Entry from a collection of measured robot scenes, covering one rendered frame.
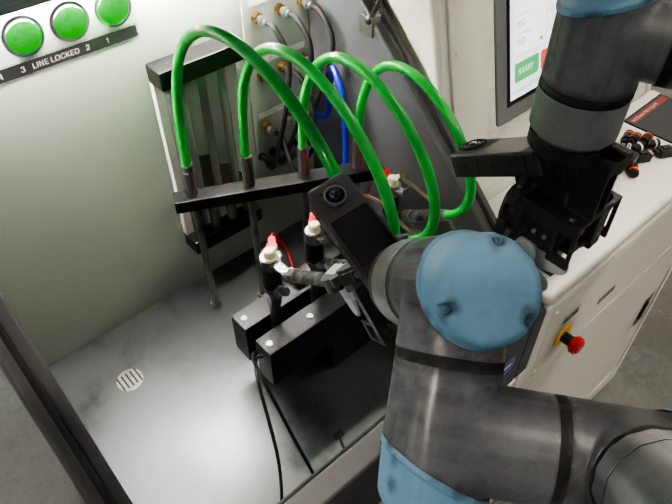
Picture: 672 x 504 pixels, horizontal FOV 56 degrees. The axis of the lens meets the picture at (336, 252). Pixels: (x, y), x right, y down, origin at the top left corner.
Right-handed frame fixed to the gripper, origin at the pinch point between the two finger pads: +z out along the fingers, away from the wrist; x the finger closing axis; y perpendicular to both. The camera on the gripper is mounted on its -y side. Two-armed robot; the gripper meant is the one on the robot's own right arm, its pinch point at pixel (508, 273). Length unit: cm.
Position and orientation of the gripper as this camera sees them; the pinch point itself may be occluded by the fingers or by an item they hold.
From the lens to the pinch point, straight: 73.1
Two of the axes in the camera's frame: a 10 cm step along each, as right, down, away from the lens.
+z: 0.0, 7.0, 7.1
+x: 7.5, -4.7, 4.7
